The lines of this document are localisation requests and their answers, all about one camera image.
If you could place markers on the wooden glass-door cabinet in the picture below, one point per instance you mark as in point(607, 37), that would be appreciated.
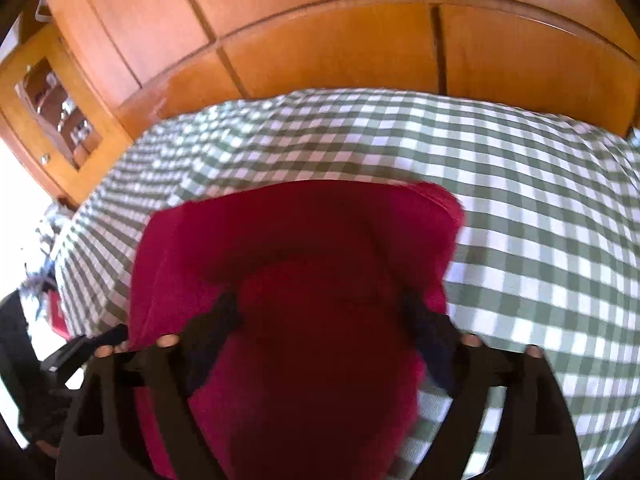
point(97, 132)

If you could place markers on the dark red garment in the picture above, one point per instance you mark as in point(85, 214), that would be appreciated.
point(300, 240)

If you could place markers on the blurred clutter pile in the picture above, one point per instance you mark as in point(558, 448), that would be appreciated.
point(45, 270)

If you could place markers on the wooden wardrobe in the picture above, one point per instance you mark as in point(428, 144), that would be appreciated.
point(325, 50)

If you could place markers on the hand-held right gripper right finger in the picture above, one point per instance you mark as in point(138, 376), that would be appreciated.
point(431, 335)

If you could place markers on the green white checkered bedsheet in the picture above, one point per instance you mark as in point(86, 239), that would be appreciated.
point(500, 185)

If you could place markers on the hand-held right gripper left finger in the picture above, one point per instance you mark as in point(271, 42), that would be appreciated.
point(222, 317)

